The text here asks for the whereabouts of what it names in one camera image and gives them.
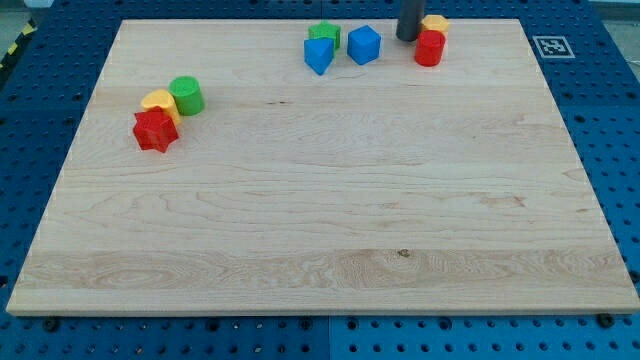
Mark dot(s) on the red cylinder block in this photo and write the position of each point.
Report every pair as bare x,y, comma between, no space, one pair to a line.
429,48

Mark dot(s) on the light wooden board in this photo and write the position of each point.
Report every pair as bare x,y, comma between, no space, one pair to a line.
383,189

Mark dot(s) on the blue triangle block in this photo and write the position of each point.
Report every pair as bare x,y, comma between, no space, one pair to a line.
319,54

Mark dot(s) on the blue cube block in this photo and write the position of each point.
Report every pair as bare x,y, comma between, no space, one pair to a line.
363,45

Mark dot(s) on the green star block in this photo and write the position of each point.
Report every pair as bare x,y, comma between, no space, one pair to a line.
327,30

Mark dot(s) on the green cylinder block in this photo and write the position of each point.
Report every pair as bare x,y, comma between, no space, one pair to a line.
187,95

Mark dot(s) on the red star block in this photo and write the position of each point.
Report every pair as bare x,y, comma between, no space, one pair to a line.
154,130

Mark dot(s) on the yellow heart block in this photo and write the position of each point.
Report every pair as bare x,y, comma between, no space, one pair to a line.
163,99

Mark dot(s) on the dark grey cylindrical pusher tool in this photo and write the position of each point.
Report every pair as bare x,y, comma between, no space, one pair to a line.
411,13

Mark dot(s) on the yellow hexagon block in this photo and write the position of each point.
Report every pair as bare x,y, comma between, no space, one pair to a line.
435,22

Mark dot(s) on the white fiducial marker tag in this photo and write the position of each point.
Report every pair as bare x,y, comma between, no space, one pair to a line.
553,47

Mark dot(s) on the black bolt left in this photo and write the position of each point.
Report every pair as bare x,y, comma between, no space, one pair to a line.
50,324

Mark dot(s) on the black bolt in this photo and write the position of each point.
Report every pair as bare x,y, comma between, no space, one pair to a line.
605,320
50,324

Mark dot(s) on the black bolt right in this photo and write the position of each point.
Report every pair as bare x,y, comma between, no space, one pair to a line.
605,320

